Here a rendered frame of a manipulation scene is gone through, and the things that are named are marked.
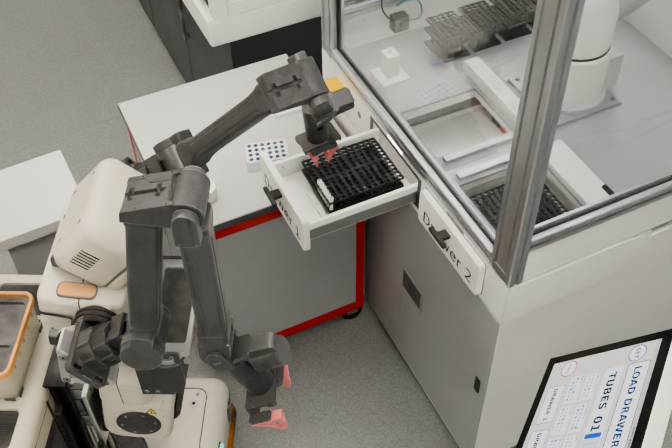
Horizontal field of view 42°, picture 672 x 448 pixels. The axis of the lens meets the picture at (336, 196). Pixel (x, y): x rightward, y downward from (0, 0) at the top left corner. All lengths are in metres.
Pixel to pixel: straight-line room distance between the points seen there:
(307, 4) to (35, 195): 1.09
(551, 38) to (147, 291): 0.82
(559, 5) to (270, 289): 1.52
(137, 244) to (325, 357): 1.73
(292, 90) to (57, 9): 3.21
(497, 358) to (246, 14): 1.38
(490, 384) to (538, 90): 0.99
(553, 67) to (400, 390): 1.62
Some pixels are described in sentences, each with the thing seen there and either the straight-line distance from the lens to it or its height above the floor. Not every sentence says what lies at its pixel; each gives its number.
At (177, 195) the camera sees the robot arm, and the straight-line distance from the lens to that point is 1.33.
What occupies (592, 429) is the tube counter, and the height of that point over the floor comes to 1.11.
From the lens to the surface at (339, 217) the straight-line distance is 2.28.
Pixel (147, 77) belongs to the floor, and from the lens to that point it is 4.21.
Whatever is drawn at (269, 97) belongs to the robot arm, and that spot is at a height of 1.51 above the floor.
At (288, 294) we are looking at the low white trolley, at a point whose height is 0.31.
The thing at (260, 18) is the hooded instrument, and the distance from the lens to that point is 2.98.
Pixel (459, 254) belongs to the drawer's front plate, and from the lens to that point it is 2.21.
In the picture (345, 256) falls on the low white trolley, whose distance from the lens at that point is 2.83.
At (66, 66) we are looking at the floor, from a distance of 4.38.
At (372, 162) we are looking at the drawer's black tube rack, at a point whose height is 0.90.
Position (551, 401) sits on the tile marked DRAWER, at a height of 1.00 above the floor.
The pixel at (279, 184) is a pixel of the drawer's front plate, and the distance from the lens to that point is 2.30.
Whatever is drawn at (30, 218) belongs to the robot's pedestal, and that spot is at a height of 0.76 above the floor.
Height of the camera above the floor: 2.57
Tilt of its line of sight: 46 degrees down
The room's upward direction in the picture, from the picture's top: 1 degrees counter-clockwise
